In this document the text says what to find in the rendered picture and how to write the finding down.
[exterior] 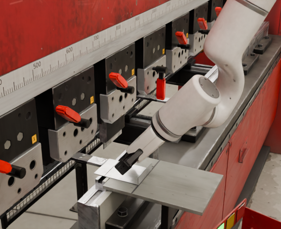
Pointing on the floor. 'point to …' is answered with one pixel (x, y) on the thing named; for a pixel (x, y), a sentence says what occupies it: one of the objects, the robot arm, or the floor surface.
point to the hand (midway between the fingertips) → (127, 161)
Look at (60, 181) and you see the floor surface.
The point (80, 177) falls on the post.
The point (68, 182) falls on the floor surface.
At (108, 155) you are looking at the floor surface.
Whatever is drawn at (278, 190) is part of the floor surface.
